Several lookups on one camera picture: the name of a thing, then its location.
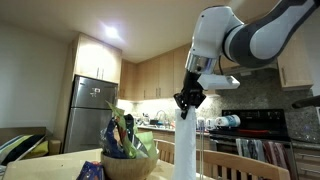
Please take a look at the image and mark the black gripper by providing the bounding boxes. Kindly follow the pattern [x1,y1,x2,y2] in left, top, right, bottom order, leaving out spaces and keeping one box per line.
[173,70,207,120]

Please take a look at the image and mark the white blue paper towel pack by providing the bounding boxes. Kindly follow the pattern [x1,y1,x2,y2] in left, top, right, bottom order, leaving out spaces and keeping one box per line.
[214,114,242,128]

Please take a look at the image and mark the grey dish towel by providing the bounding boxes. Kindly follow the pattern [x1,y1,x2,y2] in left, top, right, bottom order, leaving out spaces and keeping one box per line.
[235,138,250,158]

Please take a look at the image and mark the dark striped dish towel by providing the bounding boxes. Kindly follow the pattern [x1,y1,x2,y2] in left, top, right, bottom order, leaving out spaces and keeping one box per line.
[248,139,265,161]

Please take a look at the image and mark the red striped dish towel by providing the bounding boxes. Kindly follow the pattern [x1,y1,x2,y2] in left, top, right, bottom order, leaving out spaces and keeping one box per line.
[263,141,290,166]

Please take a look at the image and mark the white jar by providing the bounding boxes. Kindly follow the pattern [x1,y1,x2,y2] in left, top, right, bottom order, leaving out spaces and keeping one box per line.
[197,117,206,131]

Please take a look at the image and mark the white kettle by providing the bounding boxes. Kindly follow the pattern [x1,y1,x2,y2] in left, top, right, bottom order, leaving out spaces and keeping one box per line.
[205,118,217,132]

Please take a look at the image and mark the chrome kitchen faucet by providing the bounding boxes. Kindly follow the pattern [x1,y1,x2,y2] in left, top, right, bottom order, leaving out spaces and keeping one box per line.
[154,109,168,128]

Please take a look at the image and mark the granite countertop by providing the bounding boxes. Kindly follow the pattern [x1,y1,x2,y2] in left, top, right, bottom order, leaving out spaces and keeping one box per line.
[138,124,211,135]

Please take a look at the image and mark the wooden base kitchen cabinets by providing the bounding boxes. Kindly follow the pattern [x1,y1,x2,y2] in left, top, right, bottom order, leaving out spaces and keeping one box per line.
[138,129,218,153]

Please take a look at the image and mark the wooden slat-back chair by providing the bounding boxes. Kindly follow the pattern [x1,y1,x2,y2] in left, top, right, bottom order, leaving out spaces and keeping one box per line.
[153,138,175,164]

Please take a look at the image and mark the dark snack bag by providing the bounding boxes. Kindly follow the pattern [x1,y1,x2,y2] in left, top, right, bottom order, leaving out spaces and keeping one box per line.
[124,113,135,141]

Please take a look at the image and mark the black kitchen stove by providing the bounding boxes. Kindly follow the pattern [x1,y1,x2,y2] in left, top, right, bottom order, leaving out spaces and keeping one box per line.
[209,108,295,180]

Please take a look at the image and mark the wooden chair back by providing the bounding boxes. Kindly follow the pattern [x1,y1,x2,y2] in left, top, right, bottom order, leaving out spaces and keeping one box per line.
[196,149,291,180]

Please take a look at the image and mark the large blue snack bag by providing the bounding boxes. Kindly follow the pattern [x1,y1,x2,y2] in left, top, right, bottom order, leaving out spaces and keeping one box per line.
[99,116,129,159]

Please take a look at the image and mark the wooden bowl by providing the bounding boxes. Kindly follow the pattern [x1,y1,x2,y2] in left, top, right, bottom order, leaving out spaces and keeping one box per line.
[100,151,159,180]

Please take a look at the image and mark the stainless steel refrigerator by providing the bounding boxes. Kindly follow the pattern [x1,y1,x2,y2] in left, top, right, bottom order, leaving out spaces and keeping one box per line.
[63,74,119,154]

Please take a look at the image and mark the round ceiling light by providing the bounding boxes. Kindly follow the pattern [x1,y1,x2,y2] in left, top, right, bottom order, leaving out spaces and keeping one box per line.
[103,25,120,40]

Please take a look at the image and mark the pale double-door wooden cabinet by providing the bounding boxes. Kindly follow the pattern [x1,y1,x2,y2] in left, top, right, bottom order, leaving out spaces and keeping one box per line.
[73,33,123,84]

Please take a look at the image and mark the small blue snack bag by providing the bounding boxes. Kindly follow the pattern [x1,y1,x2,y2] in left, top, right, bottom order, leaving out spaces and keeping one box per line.
[76,160,106,180]

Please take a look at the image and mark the wooden drawer cabinet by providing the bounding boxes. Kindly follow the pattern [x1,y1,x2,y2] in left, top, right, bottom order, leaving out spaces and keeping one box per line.
[293,146,320,180]

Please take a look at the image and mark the yellow pillow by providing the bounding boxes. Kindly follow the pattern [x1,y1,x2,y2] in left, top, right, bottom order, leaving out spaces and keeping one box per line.
[23,139,50,159]

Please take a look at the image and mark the brown sofa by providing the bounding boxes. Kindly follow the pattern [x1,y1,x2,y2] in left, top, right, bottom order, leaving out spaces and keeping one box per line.
[0,126,63,158]

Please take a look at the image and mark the striped pillow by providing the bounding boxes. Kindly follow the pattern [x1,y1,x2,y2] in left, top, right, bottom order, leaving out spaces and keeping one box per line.
[0,134,46,166]

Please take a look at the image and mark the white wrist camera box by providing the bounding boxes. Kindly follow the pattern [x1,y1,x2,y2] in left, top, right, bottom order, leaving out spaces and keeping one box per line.
[196,73,241,91]

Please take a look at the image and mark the wooden wall cabinet row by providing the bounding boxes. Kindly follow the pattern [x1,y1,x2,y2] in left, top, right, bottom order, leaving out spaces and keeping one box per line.
[118,43,241,101]

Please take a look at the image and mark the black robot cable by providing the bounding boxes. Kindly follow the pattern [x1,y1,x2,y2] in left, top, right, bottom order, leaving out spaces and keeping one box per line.
[218,54,225,76]

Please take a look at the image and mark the single-door wooden wall cabinet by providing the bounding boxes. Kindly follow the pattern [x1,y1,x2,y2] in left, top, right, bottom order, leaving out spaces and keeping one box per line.
[276,29,314,92]

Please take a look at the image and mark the black mount bar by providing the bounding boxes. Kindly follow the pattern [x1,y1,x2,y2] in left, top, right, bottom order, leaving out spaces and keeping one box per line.
[291,94,320,109]

